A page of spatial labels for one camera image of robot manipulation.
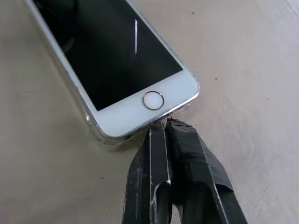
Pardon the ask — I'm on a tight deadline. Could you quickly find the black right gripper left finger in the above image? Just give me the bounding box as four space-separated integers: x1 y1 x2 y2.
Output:
121 121 174 224

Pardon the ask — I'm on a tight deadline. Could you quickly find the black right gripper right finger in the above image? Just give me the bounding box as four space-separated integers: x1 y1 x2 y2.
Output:
164 118 248 224

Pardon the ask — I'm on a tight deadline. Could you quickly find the white smartphone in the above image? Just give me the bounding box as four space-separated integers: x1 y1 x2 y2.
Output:
24 0 201 142

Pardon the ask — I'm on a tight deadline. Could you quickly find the clear plastic phone case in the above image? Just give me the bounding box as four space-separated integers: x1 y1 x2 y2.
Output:
22 0 201 150

